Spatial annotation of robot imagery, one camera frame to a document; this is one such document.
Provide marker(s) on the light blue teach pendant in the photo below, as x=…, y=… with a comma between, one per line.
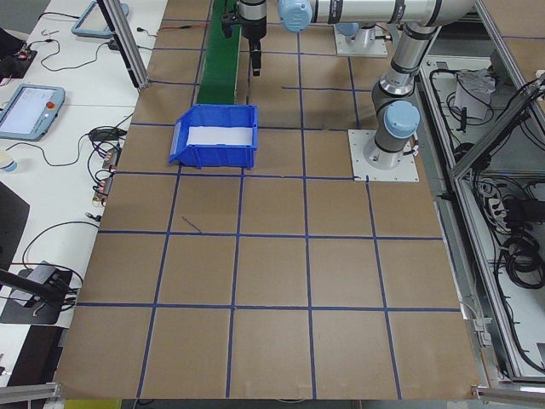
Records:
x=91, y=25

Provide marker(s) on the white crumpled bag container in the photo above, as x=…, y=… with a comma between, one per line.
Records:
x=470, y=102

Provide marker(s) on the white power strip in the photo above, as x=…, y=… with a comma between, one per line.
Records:
x=496, y=206

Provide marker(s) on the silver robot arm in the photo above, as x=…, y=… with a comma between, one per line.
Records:
x=362, y=36
x=404, y=64

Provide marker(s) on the black power adapter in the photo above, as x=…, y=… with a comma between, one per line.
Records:
x=116, y=45

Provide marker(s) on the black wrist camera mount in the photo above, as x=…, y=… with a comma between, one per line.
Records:
x=229, y=23

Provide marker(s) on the blue plastic storage bin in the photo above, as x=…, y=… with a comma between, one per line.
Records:
x=213, y=157

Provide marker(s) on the small circuit board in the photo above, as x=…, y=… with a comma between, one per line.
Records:
x=103, y=189
x=111, y=158

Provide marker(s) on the short aluminium bar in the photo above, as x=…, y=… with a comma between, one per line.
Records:
x=30, y=391
x=506, y=392

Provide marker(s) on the black flat panel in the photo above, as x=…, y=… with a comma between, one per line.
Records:
x=10, y=230

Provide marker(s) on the aluminium profile post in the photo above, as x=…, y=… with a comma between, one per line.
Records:
x=125, y=47

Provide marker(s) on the black power brick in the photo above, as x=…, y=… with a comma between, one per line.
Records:
x=523, y=211

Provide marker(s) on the black camera stand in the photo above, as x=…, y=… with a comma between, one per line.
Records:
x=34, y=307

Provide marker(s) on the teach pendant with lit screen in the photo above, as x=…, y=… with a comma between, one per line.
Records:
x=30, y=111

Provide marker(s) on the white side table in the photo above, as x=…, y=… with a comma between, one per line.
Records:
x=64, y=72

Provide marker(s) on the green conveyor belt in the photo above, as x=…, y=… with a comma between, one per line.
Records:
x=219, y=64

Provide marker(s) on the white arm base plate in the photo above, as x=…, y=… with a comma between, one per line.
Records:
x=379, y=50
x=406, y=172

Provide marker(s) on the black electronics box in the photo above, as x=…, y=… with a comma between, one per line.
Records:
x=15, y=66

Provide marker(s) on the grey metal bracket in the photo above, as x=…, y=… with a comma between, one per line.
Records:
x=481, y=330

